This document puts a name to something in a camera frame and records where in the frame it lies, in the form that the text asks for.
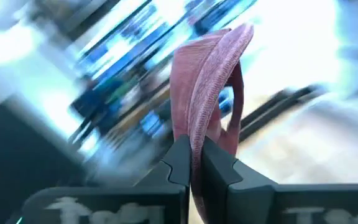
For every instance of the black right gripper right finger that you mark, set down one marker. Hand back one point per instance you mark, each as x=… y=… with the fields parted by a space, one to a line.
x=259 y=199

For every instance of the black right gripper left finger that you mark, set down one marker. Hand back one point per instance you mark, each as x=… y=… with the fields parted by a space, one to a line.
x=166 y=193

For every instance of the pink hat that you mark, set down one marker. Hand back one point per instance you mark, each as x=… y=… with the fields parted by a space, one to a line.
x=197 y=81

